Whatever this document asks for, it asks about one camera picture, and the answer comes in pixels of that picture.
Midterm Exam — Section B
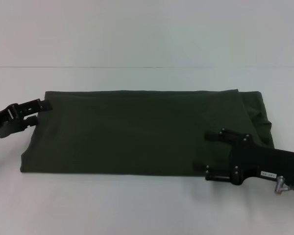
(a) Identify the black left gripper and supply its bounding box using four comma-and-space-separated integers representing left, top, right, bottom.
0, 98, 53, 139

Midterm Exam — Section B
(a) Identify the right gripper cable with plug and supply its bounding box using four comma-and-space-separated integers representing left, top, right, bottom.
274, 175, 294, 196

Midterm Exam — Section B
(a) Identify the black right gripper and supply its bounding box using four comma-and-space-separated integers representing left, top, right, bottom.
202, 128, 294, 186

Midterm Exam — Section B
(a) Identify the dark green t-shirt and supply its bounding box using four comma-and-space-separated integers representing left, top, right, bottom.
19, 89, 275, 176

